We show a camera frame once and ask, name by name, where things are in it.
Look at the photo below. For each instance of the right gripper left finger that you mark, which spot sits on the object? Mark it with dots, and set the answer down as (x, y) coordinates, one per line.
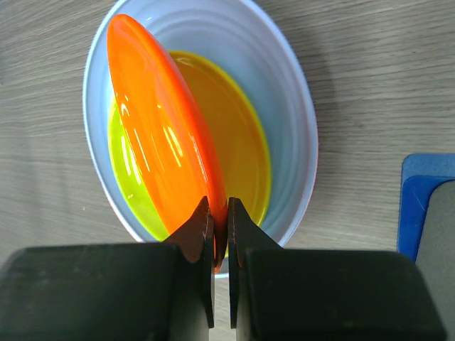
(138, 291)

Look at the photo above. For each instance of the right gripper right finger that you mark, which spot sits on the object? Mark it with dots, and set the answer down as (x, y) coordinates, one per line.
(310, 294)

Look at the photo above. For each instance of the orange plate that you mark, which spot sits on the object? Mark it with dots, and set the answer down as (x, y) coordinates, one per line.
(169, 137)

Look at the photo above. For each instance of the green plate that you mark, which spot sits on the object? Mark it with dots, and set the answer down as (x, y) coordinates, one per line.
(237, 133)

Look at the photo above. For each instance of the light blue plate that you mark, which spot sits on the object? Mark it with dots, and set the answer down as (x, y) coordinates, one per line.
(244, 41)

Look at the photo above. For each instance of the black cloth mat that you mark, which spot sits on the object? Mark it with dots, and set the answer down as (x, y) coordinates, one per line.
(435, 257)

